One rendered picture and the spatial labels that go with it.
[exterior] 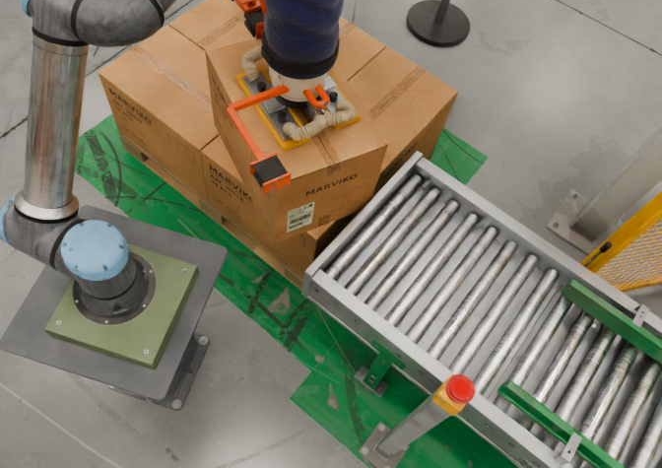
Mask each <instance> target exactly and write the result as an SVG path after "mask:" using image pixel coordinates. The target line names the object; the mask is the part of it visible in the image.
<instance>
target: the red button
mask: <svg viewBox="0 0 662 468"><path fill-rule="evenodd" d="M445 390H446V394H447V396H448V397H449V399H450V400H451V401H453V402H454V403H456V404H460V405H462V404H467V403H468V402H470V401H471V400H472V399H473V397H474V395H475V386H474V384H473V382H472V381H471V379H470V378H469V377H467V376H465V375H463V374H455V375H453V376H451V377H450V378H449V379H448V380H447V382H446V386H445Z"/></svg>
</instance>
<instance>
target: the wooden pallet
mask: <svg viewBox="0 0 662 468"><path fill-rule="evenodd" d="M118 133H119V136H120V138H121V141H122V144H123V146H124V149H125V150H126V151H127V152H128V153H130V154H131V155H132V156H133V157H135V158H136V159H137V160H138V161H140V162H141V163H142V164H143V165H145V166H146V167H147V168H149V169H150V170H151V171H152V172H154V173H155V174H156V175H157V176H159V177H160V178H161V179H162V180H164V181H165V182H166V183H167V184H169V185H170V186H171V187H172V188H174V189H175V190H176V191H177V192H179V193H180V194H181V195H182V196H184V197H185V198H186V199H187V200H189V201H190V202H191V203H192V204H194V205H195V206H196V207H197V208H199V209H200V210H201V211H202V212H204V213H205V214H206V215H207V216H209V217H210V218H211V219H212V220H214V221H215V222H216V223H217V224H219V225H220V226H221V227H222V228H224V229H225V230H226V231H227V232H229V233H230V234H231V235H233V236H234V237H235V238H236V239H238V240H239V241H240V242H241V243H243V244H244V245H245V246H246V247H248V248H249V249H250V250H251V251H253V252H254V253H255V254H256V255H258V256H259V257H260V258H261V259H263V260H264V261H265V262H266V263H268V264H269V265H270V266H271V267H273V268H274V269H275V270H276V271H278V272H279V273H280V274H281V275H283V276H284V277H285V278H286V279H288V280H289V281H290V282H291V283H293V284H294V285H295V286H296V287H298V288H299V289H300V290H301V291H302V285H303V276H302V275H300V274H299V273H298V272H296V271H295V270H294V269H293V268H291V267H290V266H289V265H288V264H286V263H285V262H284V261H283V260H281V259H280V258H279V257H278V256H276V255H275V254H274V253H273V252H271V251H270V250H269V249H267V248H266V247H265V246H264V245H262V244H261V243H260V242H259V241H257V240H256V239H255V238H254V237H252V236H251V235H250V234H248V233H247V232H246V231H244V230H243V229H242V228H241V227H239V226H238V225H237V224H236V223H234V222H233V221H232V220H231V219H229V218H228V217H227V216H226V215H224V214H223V213H222V212H220V211H219V210H218V209H217V208H215V207H214V206H213V205H212V204H210V202H208V201H207V200H205V199H204V198H203V197H202V196H200V195H199V194H198V193H197V192H195V191H194V190H193V189H191V188H190V187H189V186H188V185H186V184H185V183H184V182H183V181H181V180H180V179H179V178H178V177H176V176H175V175H174V174H173V173H171V172H170V171H169V170H167V169H166V168H165V167H163V166H162V165H161V164H160V163H158V162H157V161H156V160H155V159H153V158H152V157H151V156H150V155H148V154H147V153H146V152H144V151H143V150H142V149H141V148H139V147H138V146H137V145H136V144H134V143H133V142H132V141H131V140H129V139H128V138H127V137H126V136H124V135H123V134H122V133H120V132H119V131H118ZM434 148H435V146H434V147H433V148H432V149H431V150H430V152H429V153H428V154H427V155H426V156H425V159H427V160H428V161H429V160H430V157H431V155H432V153H433V151H434Z"/></svg>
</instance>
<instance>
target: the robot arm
mask: <svg viewBox="0 0 662 468"><path fill-rule="evenodd" d="M175 1H176V0H20V2H21V7H22V9H23V10H24V12H25V13H26V14H27V15H28V16H29V17H30V18H33V26H32V33H33V50H32V67H31V83H30V99H29V116H28V133H27V149H26V166H25V182H24V189H22V190H21V191H19V192H18V193H17V194H16V195H15V196H13V197H12V198H11V199H10V200H9V204H8V205H5V206H4V207H3V209H2V211H1V213H0V237H1V238H2V239H3V240H4V241H5V242H7V243H8V244H10V245H11V246H12V247H13V248H15V249H16V250H19V251H21V252H23V253H24V254H26V255H28V256H30V257H32V258H34V259H35V260H37V261H39V262H41V263H43V264H45V265H47V266H49V267H51V268H52V269H54V270H56V271H58V272H60V273H62V274H64V275H66V276H68V277H70V278H71V279H73V280H75V281H77V282H78V283H79V295H80V298H81V301H82V303H83V304H84V306H85V307H86V308H87V309H88V310H89V311H90V312H91V313H93V314H95V315H97V316H101V317H107V318H113V317H119V316H123V315H125V314H127V313H130V312H131V311H133V310H134V309H136V308H137V307H138V306H139V305H140V304H141V303H142V302H143V300H144V299H145V297H146V295H147V293H148V290H149V278H148V274H147V272H146V270H145V268H144V266H143V265H142V264H141V263H140V262H139V261H138V260H136V259H135V258H133V257H132V255H131V253H130V250H129V248H128V244H127V242H126V239H125V238H124V236H123V235H122V233H121V232H120V231H119V230H118V229H117V228H116V227H115V226H113V225H111V224H110V223H107V222H104V221H99V220H90V221H87V220H85V219H83V218H81V217H79V216H78V211H79V201H78V199H77V197H76V196H75V195H74V194H73V193H72V190H73V181H74V172H75V163H76V155H77V146H78V137H79V128H80V119H81V110H82V101H83V92H84V84H85V75H86V66H87V57H88V48H89V45H90V44H91V45H94V46H100V47H116V46H124V45H129V44H133V43H136V42H139V41H143V40H145V39H147V38H149V37H151V36H152V35H154V34H155V33H156V32H157V31H158V30H159V29H160V28H161V27H162V26H163V25H164V23H165V20H166V16H165V12H166V11H167V10H168V9H169V8H170V7H171V5H172V4H173V3H174V2H175Z"/></svg>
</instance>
